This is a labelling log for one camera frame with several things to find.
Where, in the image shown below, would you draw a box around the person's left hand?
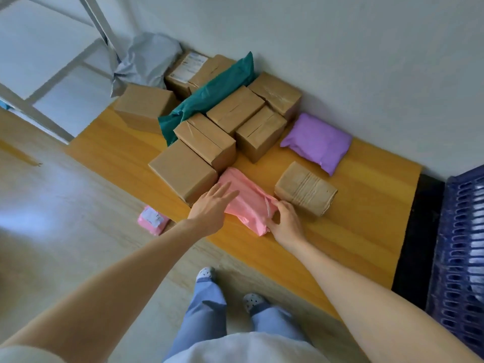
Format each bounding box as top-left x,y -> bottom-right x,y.
188,181 -> 240,238

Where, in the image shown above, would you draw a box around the person's right hand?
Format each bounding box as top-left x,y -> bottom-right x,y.
263,200 -> 306,248

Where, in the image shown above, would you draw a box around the pink plastic mailer bag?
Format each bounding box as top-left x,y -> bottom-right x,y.
217,167 -> 280,237

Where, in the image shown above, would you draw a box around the person's right forearm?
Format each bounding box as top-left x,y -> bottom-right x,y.
282,236 -> 484,363

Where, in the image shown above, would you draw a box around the person's left forearm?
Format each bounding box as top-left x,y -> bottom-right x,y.
0,218 -> 209,363

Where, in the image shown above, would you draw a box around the brown tape-wrapped parcel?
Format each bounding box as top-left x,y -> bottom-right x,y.
274,161 -> 338,218

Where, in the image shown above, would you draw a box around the pile of brown cardboard boxes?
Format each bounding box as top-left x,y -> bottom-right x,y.
113,51 -> 303,207

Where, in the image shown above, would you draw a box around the small pink white-labelled parcel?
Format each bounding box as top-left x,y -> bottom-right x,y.
137,206 -> 171,237

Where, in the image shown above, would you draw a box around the grey right clog shoe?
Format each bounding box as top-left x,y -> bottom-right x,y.
243,293 -> 270,314

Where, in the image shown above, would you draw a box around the grey clog shoe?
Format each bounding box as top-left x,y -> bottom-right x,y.
243,293 -> 270,314
195,266 -> 217,283

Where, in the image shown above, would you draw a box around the grey left clog shoe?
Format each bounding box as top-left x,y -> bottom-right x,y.
195,266 -> 217,283

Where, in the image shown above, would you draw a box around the purple plastic mailer bag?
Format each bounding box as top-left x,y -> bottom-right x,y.
280,112 -> 353,177

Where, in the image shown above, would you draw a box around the green plastic mailer bag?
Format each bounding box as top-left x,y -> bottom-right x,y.
158,51 -> 258,147

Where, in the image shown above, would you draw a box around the blue trousers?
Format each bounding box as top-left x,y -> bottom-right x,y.
163,279 -> 312,362

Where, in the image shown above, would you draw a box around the white shirt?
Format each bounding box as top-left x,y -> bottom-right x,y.
0,332 -> 330,363

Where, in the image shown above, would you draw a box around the grey plastic mailer bag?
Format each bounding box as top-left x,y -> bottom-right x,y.
110,32 -> 184,98

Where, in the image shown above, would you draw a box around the blue plastic crate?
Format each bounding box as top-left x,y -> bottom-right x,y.
425,164 -> 484,360

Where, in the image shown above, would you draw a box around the white metal shelf frame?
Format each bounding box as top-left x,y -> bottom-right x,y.
0,0 -> 126,144

